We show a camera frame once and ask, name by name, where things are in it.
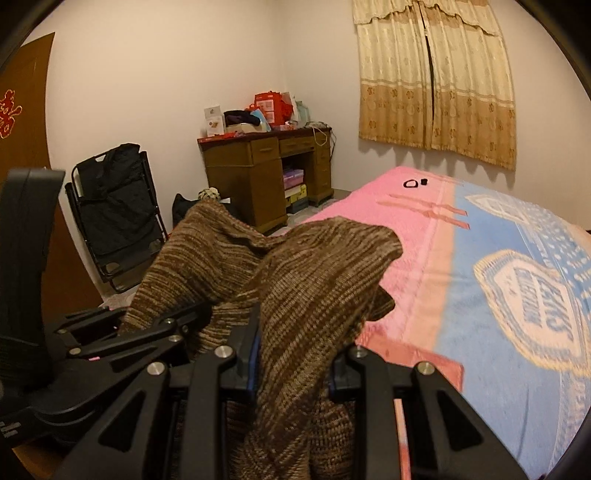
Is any white printed box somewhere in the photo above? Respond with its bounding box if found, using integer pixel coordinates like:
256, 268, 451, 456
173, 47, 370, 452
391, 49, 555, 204
204, 105, 226, 138

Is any beige patterned curtain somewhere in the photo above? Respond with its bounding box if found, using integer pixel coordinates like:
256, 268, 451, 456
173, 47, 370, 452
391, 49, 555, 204
352, 0, 518, 171

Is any red gift bag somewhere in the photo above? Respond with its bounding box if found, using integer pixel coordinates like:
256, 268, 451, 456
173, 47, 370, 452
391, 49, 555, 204
254, 91, 296, 128

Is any dark cloth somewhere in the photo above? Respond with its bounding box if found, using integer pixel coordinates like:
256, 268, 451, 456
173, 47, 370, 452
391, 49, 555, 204
224, 109, 262, 134

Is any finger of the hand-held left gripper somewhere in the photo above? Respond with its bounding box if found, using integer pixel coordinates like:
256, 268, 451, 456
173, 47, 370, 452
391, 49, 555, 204
53, 301, 215, 344
67, 318, 191, 370

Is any red door decoration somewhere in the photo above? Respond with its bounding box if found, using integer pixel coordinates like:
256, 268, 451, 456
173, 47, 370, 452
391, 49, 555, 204
0, 90, 22, 140

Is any brown wooden desk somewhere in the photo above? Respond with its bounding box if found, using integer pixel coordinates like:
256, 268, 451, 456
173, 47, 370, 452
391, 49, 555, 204
198, 127, 334, 234

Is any brown wooden door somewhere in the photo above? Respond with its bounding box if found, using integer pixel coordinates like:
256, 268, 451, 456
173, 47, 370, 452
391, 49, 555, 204
0, 32, 105, 324

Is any white cable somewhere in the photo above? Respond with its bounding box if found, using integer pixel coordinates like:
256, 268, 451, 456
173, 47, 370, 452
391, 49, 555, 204
310, 124, 336, 156

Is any brown knit sweater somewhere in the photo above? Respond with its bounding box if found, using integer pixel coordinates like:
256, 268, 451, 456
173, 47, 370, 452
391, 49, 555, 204
117, 199, 404, 480

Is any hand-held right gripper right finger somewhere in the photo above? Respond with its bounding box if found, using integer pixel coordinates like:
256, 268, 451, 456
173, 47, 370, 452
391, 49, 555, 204
325, 344, 529, 480

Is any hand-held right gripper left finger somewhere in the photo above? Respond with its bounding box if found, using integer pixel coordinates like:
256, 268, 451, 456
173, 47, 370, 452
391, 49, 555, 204
51, 302, 263, 480

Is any black bag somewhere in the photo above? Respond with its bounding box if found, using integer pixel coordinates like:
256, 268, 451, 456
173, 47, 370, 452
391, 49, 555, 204
172, 193, 206, 229

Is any pink and blue printed blanket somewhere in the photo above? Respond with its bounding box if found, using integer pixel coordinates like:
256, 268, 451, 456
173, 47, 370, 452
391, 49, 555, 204
263, 165, 591, 480

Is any black folding chair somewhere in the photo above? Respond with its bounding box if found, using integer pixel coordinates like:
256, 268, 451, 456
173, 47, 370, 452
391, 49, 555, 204
65, 143, 168, 294

